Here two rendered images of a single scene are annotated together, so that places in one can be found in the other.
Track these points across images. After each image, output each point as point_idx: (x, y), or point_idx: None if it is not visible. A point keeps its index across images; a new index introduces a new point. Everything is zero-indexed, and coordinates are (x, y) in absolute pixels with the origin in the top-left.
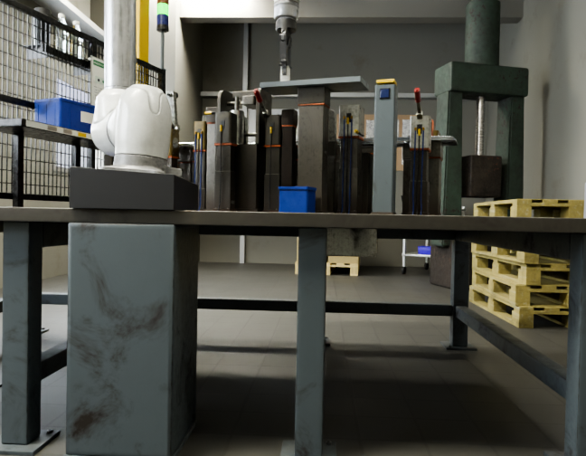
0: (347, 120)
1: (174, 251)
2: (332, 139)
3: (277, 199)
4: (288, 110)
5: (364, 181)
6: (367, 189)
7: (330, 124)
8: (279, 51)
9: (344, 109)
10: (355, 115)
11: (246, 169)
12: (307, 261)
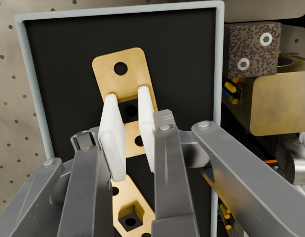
0: (221, 210)
1: None
2: (269, 137)
3: None
4: (226, 58)
5: (270, 148)
6: (263, 146)
7: (281, 154)
8: None
9: (238, 225)
10: (231, 236)
11: None
12: None
